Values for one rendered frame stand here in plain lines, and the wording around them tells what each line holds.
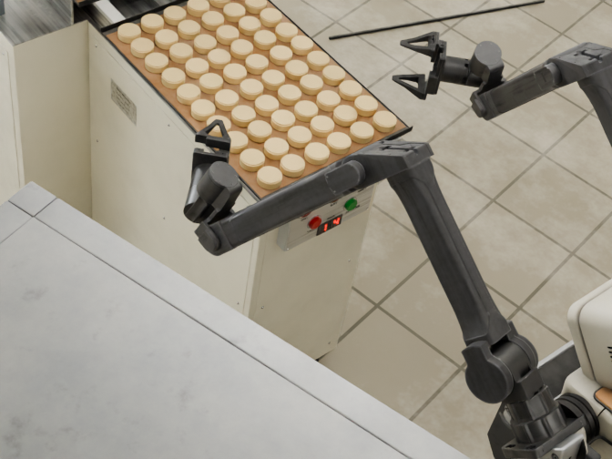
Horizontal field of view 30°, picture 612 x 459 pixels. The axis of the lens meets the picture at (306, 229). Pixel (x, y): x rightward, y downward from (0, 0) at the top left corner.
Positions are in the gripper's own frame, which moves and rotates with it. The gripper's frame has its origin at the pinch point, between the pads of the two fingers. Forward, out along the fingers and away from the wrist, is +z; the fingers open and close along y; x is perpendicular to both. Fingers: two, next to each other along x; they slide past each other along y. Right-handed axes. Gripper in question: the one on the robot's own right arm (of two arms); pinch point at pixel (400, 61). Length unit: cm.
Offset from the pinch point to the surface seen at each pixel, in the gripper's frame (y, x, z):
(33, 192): 82, 129, 39
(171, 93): -8.1, 13.2, 46.9
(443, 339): -99, -5, -30
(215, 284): -53, 26, 33
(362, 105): -6.5, 8.7, 6.5
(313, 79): -6.3, 3.3, 17.6
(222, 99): -6.3, 14.6, 35.8
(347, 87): -6.4, 4.0, 10.1
